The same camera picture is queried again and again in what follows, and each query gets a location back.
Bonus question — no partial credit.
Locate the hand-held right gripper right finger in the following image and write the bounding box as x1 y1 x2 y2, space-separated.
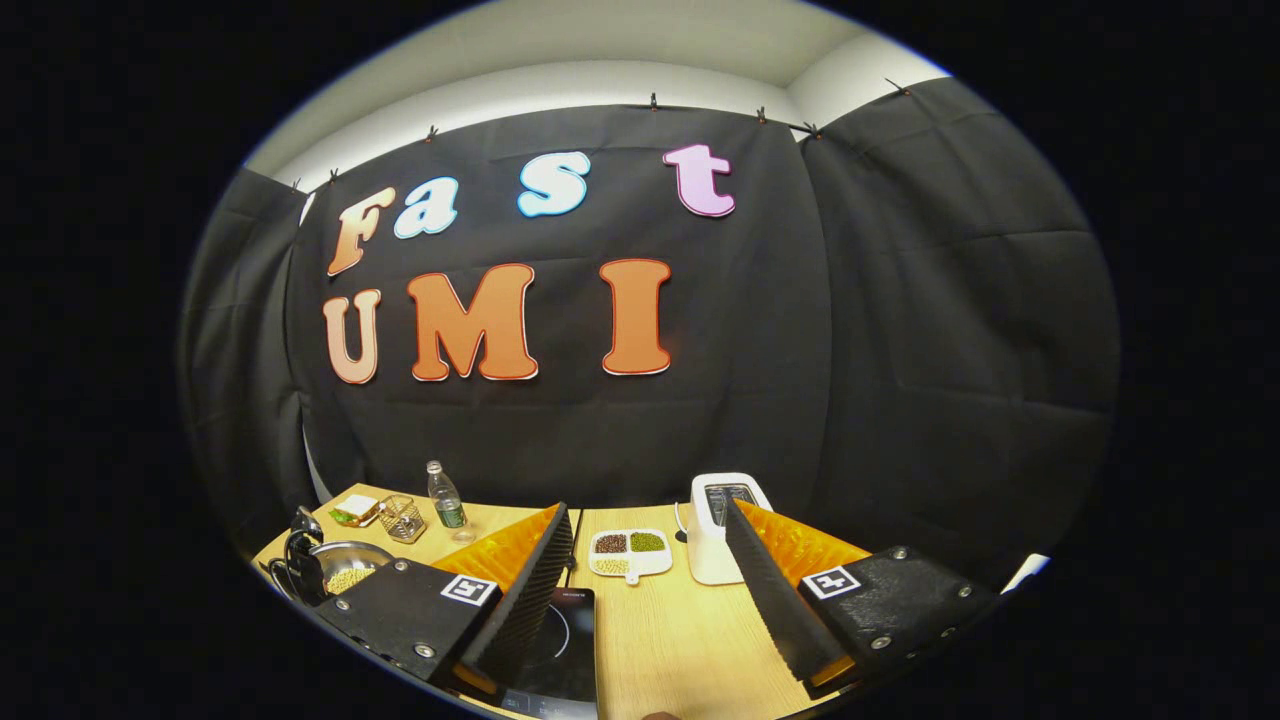
723 497 1001 689

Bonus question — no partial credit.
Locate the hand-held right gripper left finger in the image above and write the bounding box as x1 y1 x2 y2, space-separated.
315 502 576 698

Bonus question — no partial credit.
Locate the steel pot with black handles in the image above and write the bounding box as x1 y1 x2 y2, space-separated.
263 540 397 603

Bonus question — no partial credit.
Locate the black induction cooktop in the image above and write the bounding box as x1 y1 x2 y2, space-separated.
500 587 599 720

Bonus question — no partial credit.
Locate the white toaster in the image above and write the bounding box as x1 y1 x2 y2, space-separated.
688 472 774 586

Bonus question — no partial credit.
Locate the white divided dish of beans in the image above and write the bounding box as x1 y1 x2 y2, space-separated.
588 528 674 586

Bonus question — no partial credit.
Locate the clear plastic water bottle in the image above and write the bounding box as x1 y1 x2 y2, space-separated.
427 460 472 543

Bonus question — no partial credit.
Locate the black backdrop cloth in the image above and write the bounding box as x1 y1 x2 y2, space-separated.
180 78 1121 591

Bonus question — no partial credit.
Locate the wire mesh holder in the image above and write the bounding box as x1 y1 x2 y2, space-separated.
378 494 429 544

